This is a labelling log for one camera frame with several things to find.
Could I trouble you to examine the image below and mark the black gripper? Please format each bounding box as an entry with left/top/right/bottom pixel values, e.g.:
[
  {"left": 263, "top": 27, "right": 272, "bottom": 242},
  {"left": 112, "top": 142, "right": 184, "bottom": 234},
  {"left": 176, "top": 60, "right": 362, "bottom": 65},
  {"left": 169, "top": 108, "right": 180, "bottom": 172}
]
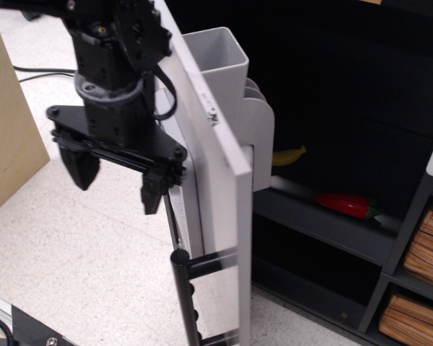
[{"left": 46, "top": 105, "right": 187, "bottom": 215}]

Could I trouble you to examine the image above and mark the grey toy fridge door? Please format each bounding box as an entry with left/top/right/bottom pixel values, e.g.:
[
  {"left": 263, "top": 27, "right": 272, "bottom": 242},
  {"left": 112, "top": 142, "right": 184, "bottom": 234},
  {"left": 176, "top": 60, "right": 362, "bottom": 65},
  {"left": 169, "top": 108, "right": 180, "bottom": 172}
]
[{"left": 157, "top": 1, "right": 274, "bottom": 345}]

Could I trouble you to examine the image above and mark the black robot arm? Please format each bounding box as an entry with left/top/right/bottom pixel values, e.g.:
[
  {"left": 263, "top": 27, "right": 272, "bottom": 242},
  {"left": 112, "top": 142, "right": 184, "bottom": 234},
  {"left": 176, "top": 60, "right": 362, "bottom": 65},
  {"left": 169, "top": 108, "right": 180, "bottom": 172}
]
[{"left": 0, "top": 1, "right": 187, "bottom": 215}]

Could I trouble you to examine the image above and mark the dark grey fridge cabinet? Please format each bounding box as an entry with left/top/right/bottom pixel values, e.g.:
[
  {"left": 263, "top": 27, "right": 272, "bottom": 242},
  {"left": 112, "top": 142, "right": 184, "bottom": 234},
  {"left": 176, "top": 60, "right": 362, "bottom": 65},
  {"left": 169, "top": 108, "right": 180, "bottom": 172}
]
[{"left": 168, "top": 1, "right": 433, "bottom": 345}]

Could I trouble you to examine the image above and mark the brown wooden board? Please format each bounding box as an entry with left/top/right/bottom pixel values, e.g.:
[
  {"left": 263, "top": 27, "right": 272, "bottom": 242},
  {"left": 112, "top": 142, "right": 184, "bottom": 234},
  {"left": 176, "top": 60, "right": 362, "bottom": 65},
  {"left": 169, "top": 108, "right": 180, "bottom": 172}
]
[{"left": 0, "top": 34, "right": 49, "bottom": 207}]

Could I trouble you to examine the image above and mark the yellow toy banana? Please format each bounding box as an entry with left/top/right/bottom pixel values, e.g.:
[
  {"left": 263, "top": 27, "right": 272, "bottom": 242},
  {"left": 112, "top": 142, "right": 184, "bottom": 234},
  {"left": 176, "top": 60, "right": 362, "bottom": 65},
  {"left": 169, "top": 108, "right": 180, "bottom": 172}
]
[{"left": 272, "top": 145, "right": 307, "bottom": 167}]

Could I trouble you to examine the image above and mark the red toy chili pepper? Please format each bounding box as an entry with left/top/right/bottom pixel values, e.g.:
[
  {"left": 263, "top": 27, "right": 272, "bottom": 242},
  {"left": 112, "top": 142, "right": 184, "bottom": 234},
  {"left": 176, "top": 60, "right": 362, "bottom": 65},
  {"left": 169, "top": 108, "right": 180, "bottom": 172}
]
[{"left": 313, "top": 193, "right": 384, "bottom": 220}]

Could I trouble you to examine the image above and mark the upper woven storage basket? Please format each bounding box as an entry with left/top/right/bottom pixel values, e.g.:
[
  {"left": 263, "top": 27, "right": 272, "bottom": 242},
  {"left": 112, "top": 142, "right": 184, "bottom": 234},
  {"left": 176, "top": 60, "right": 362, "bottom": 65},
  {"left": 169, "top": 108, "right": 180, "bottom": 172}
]
[{"left": 403, "top": 205, "right": 433, "bottom": 285}]

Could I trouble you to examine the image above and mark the black floor cable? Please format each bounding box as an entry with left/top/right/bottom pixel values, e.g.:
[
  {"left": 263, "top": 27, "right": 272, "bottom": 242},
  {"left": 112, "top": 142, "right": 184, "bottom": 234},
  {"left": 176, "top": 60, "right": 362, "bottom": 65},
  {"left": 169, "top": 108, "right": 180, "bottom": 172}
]
[{"left": 13, "top": 64, "right": 76, "bottom": 82}]

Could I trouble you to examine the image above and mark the black door handle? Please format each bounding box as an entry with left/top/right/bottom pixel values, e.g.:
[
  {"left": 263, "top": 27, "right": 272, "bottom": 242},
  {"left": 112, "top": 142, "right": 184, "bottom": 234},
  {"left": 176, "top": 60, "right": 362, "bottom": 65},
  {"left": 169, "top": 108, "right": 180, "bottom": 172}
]
[{"left": 170, "top": 247, "right": 239, "bottom": 345}]

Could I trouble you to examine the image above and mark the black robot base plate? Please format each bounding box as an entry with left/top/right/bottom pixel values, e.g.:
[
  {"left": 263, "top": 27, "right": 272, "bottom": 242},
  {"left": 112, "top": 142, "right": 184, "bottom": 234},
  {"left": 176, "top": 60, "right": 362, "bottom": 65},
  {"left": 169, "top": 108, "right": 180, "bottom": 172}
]
[{"left": 0, "top": 305, "right": 76, "bottom": 346}]

